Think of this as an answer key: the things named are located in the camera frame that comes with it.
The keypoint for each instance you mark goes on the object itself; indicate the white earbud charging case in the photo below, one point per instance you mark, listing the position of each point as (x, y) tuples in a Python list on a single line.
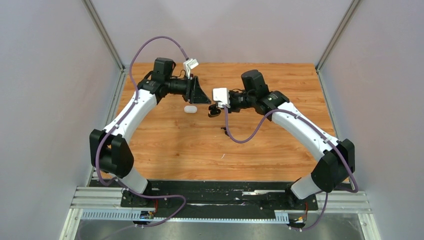
[(190, 109)]

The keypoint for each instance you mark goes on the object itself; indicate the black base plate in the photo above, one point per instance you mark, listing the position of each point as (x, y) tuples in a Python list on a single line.
[(176, 188)]

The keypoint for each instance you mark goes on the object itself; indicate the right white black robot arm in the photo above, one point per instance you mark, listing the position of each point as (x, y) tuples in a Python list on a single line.
[(335, 158)]

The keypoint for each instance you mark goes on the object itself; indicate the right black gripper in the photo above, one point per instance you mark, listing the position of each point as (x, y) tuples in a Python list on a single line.
[(231, 109)]

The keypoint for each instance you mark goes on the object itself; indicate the aluminium frame rail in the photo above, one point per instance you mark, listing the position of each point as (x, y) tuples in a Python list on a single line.
[(336, 202)]

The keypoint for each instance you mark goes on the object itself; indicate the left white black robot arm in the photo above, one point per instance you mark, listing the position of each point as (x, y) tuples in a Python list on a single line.
[(109, 147)]

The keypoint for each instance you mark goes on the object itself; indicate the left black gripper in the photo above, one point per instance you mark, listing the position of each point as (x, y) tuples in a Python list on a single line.
[(194, 94)]

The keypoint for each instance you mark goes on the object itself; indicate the black earbud case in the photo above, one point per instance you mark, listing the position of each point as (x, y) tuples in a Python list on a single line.
[(214, 111)]

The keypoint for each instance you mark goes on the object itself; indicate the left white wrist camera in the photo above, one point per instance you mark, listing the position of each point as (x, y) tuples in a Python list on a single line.
[(189, 65)]

